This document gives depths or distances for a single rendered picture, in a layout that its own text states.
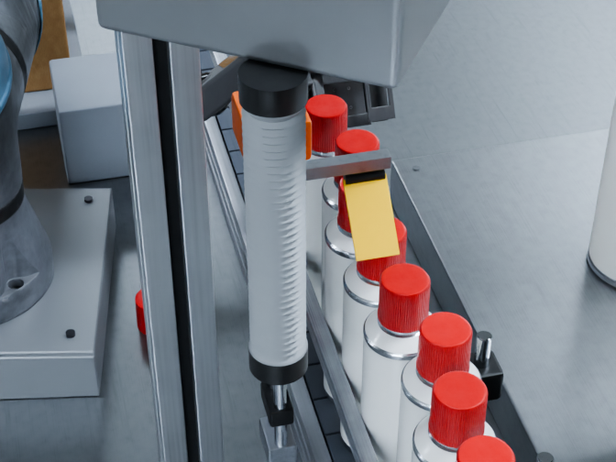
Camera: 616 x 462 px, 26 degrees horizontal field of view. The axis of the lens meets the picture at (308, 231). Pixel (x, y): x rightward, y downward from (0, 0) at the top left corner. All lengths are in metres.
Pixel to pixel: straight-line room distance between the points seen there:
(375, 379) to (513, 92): 0.67
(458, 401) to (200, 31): 0.26
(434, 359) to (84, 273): 0.45
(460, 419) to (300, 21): 0.26
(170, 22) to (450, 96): 0.83
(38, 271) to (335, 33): 0.55
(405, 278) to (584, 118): 0.65
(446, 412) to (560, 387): 0.32
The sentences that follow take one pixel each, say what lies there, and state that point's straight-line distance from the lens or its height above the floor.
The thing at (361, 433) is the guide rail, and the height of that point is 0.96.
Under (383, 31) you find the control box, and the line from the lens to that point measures 0.66.
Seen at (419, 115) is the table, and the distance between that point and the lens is 1.47.
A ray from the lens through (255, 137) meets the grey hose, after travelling 0.70.
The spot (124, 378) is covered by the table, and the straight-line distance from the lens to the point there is 1.16.
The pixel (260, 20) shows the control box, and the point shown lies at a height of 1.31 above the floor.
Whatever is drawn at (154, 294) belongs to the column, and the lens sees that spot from 0.89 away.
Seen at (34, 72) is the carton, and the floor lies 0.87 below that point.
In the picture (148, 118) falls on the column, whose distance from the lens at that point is 0.81.
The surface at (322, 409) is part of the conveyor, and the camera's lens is 1.06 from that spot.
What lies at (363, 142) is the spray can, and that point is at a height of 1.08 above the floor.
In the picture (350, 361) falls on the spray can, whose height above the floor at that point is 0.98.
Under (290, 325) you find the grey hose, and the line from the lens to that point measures 0.78.
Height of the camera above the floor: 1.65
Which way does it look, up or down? 39 degrees down
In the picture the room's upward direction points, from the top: straight up
